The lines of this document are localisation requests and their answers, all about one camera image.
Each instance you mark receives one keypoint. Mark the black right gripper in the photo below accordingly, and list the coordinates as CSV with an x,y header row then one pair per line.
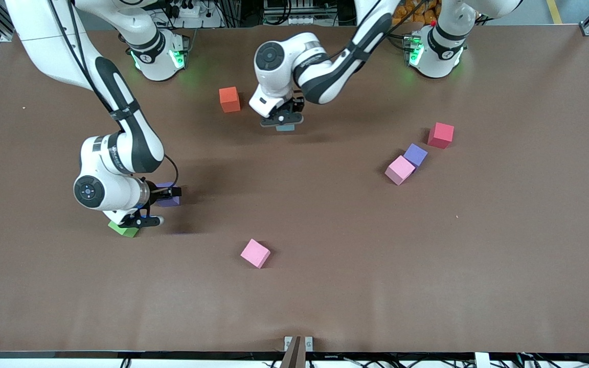
x,y
155,194

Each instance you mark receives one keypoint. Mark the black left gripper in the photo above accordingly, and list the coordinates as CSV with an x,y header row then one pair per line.
x,y
296,105

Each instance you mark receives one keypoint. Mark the purple foam block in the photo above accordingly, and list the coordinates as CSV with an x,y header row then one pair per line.
x,y
169,203
416,153

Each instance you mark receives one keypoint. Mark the teal foam block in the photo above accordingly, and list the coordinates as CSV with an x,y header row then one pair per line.
x,y
285,128

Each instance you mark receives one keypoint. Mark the orange foam block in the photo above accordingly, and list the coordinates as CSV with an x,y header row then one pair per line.
x,y
229,99

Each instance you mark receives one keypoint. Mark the pink foam block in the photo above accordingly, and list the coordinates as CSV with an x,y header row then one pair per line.
x,y
400,169
255,253

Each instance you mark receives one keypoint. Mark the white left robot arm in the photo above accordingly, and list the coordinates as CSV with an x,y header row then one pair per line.
x,y
325,76

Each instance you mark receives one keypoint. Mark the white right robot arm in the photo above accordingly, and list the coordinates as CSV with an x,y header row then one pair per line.
x,y
131,148

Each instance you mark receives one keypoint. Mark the green foam block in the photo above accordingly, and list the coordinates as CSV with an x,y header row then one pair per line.
x,y
123,232

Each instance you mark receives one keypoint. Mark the brown table cover mat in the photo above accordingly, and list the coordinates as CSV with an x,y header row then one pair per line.
x,y
325,230

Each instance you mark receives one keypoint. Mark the white power strip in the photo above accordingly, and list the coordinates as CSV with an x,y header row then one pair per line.
x,y
190,9

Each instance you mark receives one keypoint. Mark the red foam block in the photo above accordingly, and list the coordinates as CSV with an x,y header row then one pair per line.
x,y
441,134

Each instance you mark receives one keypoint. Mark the pile of orange objects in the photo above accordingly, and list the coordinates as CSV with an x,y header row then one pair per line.
x,y
417,13

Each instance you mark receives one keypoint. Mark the brown pole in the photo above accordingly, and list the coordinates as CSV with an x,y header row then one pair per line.
x,y
294,355

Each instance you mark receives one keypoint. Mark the silver metal bracket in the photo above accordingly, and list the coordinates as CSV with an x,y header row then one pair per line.
x,y
309,343

